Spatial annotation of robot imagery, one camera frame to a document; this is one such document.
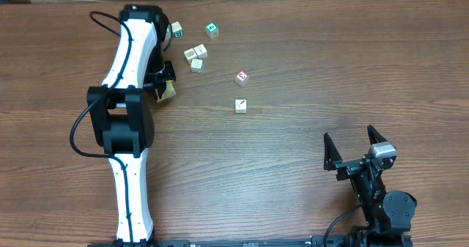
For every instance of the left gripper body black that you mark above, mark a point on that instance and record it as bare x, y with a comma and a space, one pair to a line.
158, 79

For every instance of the yellow wooden block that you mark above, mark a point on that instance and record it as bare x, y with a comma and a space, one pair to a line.
170, 91

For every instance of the wooden block brown picture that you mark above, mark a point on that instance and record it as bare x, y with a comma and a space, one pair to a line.
190, 55

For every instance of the wooden block triangle picture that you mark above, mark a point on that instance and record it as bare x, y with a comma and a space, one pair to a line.
201, 51

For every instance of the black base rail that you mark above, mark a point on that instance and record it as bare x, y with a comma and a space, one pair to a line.
315, 241

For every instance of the red number three block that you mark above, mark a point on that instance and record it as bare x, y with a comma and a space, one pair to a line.
242, 78

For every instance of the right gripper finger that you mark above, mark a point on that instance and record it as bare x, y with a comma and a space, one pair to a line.
374, 136
332, 155

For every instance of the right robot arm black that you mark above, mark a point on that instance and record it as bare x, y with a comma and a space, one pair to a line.
388, 214

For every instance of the green number four block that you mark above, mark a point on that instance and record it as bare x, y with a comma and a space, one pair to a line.
212, 30

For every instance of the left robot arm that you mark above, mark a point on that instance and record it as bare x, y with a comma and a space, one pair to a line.
121, 118

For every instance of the green top wooden block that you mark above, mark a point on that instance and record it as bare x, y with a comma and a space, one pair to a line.
168, 33

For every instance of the wooden block green side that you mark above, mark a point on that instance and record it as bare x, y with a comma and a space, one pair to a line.
177, 29

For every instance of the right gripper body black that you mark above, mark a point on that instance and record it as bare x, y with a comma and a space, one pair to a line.
349, 169

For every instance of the wooden block green picture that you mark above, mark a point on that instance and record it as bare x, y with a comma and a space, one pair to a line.
197, 65

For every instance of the wooden block red pencil picture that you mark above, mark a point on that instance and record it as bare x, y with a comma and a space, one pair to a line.
240, 106

